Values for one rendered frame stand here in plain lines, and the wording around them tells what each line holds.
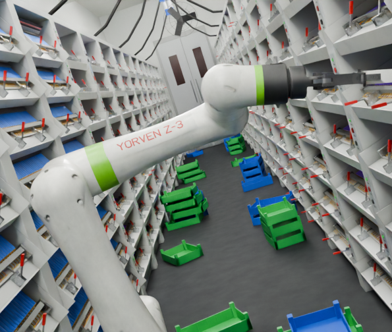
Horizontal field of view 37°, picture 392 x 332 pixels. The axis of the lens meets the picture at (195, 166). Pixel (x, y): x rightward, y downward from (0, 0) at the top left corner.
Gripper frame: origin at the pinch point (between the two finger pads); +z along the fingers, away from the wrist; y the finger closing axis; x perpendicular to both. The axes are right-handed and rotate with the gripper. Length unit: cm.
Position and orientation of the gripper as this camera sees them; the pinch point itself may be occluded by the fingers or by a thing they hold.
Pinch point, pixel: (378, 76)
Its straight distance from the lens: 140.3
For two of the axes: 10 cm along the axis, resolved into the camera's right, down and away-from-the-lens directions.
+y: 0.4, -1.5, 9.9
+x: 0.7, 9.9, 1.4
